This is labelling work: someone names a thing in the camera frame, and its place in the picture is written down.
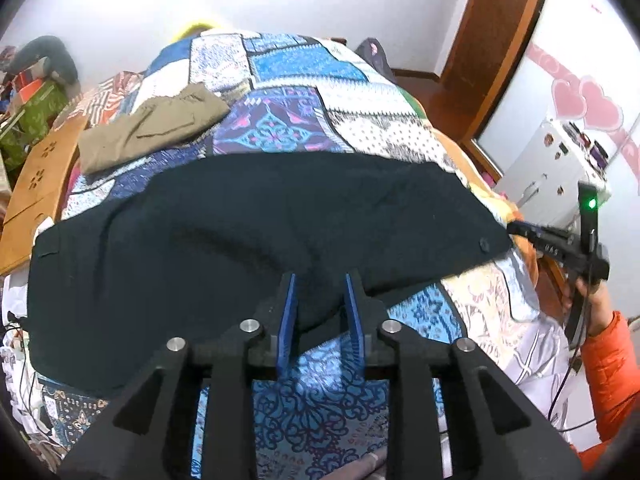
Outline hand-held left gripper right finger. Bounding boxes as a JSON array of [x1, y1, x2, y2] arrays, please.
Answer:
[[342, 269, 583, 480]]

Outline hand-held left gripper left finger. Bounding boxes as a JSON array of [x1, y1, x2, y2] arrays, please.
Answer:
[[59, 271, 301, 480]]

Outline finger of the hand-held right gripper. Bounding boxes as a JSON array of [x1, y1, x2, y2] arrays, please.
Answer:
[[506, 220, 551, 252]]

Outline black pants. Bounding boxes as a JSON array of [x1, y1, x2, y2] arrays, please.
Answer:
[[27, 152, 516, 398]]

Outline person's right forearm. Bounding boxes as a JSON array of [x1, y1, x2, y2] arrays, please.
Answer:
[[575, 310, 640, 471]]

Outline olive pants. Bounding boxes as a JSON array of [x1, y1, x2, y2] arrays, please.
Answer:
[[77, 82, 232, 176]]

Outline person's right hand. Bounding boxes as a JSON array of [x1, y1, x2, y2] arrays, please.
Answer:
[[561, 279, 616, 337]]

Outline white cabinet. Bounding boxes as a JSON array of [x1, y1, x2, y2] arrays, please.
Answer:
[[492, 117, 613, 233]]

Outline blue patchwork quilt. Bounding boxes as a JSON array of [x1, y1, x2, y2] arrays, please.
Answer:
[[30, 30, 576, 480]]

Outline wooden lap table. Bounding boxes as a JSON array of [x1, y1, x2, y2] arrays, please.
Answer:
[[0, 116, 91, 277]]

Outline orange striped blanket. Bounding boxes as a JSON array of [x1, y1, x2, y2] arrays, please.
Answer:
[[52, 71, 146, 128]]

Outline green storage box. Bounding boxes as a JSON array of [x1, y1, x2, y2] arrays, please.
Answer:
[[0, 82, 71, 171]]

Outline black cable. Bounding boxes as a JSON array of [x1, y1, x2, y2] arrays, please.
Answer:
[[547, 345, 596, 433]]

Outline pink heart wall stickers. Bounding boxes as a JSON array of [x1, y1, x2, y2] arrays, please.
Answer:
[[527, 42, 640, 181]]

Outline wooden door frame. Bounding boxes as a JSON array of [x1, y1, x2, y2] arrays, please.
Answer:
[[435, 0, 556, 156]]

